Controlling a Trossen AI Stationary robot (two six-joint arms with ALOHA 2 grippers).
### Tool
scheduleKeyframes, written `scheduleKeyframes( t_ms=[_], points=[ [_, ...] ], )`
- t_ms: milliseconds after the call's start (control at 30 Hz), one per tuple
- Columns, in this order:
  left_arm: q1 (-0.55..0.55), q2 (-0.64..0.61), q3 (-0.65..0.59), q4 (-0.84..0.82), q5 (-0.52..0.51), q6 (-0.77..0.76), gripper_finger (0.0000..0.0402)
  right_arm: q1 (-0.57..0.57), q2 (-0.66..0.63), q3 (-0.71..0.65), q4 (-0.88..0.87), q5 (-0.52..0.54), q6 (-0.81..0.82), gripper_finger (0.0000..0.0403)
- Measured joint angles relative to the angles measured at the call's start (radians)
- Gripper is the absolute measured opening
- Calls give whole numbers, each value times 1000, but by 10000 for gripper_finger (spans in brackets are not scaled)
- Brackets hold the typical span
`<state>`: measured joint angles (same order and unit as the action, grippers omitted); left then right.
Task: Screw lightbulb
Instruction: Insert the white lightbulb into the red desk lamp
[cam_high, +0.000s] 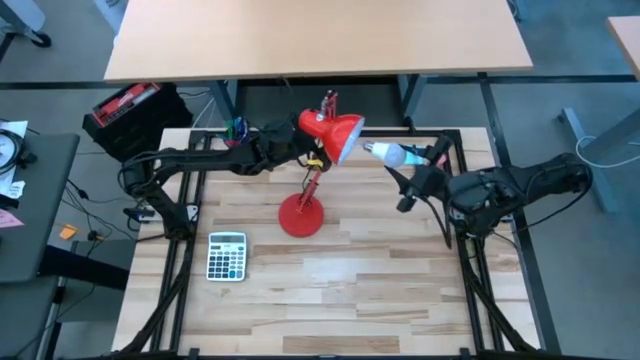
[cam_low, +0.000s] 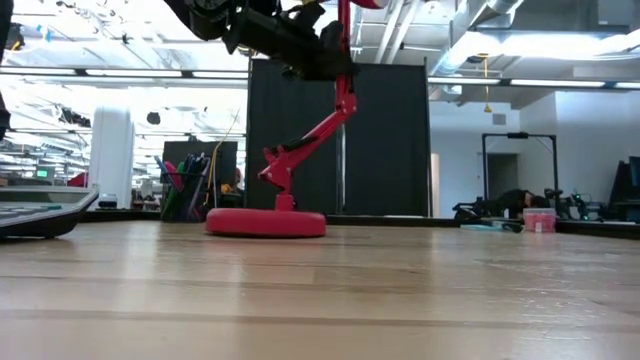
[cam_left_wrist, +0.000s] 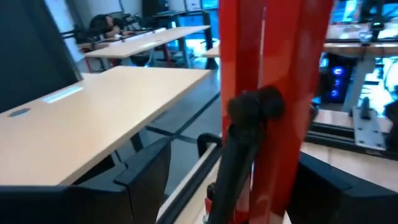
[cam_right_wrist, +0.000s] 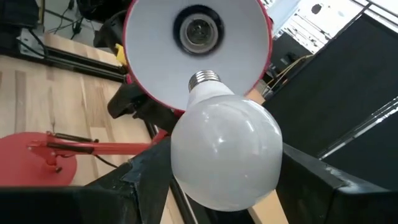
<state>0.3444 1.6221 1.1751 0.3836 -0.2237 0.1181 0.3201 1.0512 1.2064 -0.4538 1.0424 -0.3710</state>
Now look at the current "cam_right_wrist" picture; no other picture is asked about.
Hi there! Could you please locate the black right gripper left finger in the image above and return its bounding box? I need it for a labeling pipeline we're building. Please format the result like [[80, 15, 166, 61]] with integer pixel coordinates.
[[0, 136, 175, 224]]

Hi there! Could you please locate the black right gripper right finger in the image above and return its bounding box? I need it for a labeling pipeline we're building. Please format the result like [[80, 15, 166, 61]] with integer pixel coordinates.
[[275, 142, 398, 224]]

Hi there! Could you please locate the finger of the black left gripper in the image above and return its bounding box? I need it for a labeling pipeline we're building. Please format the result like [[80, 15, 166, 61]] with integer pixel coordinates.
[[106, 82, 180, 135]]

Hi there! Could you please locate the red desk lamp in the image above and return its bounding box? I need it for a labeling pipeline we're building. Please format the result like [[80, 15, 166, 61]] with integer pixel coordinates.
[[0, 0, 274, 187]]

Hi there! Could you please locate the white globe light bulb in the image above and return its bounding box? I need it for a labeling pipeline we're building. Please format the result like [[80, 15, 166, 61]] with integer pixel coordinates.
[[170, 69, 284, 213]]

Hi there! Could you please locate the yellow tag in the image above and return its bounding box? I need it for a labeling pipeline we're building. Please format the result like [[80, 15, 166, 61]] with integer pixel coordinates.
[[114, 43, 127, 67]]

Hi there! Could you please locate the white metal mounting plate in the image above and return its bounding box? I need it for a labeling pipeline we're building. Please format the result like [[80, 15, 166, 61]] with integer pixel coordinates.
[[17, 28, 46, 60]]

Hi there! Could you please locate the black lamp power cable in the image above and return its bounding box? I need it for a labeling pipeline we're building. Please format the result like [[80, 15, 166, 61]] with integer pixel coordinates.
[[91, 152, 119, 169]]

